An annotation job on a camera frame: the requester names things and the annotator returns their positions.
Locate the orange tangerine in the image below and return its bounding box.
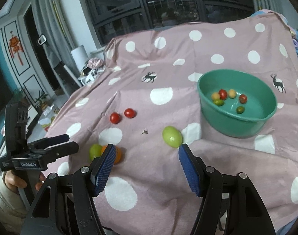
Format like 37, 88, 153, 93
101, 145, 122, 165

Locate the small green fruit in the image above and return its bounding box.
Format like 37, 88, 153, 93
89, 144, 102, 161

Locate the red tomato with stem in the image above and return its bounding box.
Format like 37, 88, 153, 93
110, 112, 121, 124

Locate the red cherry tomato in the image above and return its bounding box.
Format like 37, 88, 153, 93
124, 108, 136, 118

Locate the beige sleeve forearm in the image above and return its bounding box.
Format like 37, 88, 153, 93
0, 172, 27, 234

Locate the person's left hand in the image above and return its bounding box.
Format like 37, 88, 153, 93
3, 170, 47, 192

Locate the potted green plant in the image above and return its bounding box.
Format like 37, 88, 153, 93
35, 90, 49, 111

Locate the large green fruit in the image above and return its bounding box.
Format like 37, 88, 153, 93
162, 126, 183, 148

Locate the pink polka dot cloth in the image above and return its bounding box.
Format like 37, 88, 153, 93
48, 12, 298, 234

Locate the green fruit in bowl left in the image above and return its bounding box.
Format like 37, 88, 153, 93
213, 99, 225, 107

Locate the green fruit in bowl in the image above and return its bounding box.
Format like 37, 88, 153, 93
236, 106, 245, 114
213, 99, 225, 107

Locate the green fruit in bowl right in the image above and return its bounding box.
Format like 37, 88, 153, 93
236, 106, 245, 114

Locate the yellow fruit in bowl left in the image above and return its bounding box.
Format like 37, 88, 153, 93
211, 92, 221, 101

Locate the yellow fruit in bowl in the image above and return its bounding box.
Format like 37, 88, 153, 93
211, 92, 221, 101
228, 89, 237, 99

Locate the green plastic bowl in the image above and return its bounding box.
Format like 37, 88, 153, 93
197, 69, 277, 138

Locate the red tomato in bowl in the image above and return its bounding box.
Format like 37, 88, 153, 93
239, 94, 248, 104
218, 89, 228, 100

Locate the yellow fruit in bowl right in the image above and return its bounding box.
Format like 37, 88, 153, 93
228, 89, 237, 99

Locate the red tomato in bowl right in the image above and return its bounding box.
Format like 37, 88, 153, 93
239, 94, 248, 104

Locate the white paper roll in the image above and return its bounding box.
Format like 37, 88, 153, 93
71, 45, 88, 72

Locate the red chinese knot decoration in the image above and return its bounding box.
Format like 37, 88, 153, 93
9, 31, 24, 66

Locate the grey curtain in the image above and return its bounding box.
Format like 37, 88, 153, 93
32, 0, 80, 76

